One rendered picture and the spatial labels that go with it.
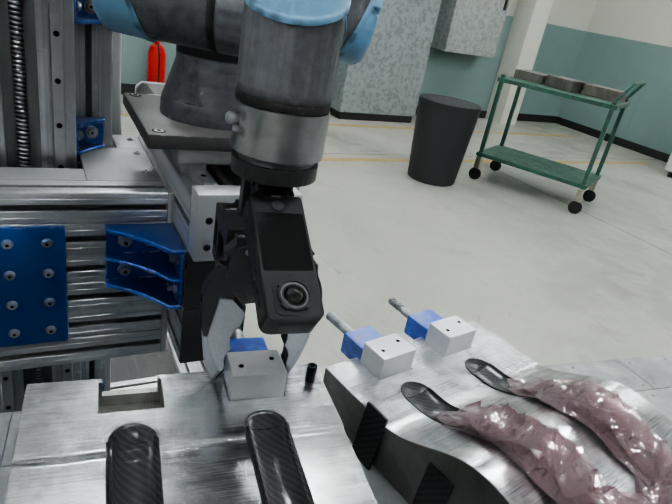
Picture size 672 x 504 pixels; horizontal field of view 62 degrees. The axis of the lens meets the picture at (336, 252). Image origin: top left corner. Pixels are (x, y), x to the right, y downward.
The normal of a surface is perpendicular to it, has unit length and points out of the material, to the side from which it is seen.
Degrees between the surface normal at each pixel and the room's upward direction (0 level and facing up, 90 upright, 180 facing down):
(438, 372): 0
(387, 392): 0
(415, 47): 90
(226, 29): 109
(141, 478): 8
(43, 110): 90
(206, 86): 72
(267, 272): 32
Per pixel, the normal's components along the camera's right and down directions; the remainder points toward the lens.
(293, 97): 0.24, 0.45
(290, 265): 0.35, -0.52
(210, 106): 0.17, 0.15
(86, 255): 0.43, 0.45
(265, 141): -0.20, 0.38
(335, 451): 0.18, -0.87
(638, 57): -0.86, 0.07
